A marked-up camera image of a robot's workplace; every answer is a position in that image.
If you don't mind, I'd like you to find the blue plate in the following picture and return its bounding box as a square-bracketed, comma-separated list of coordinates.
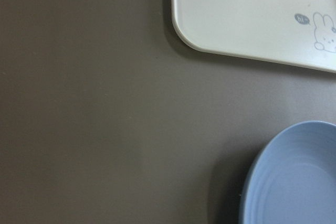
[238, 121, 335, 223]

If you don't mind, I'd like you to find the cream rabbit tray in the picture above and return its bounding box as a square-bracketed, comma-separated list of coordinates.
[171, 0, 335, 72]

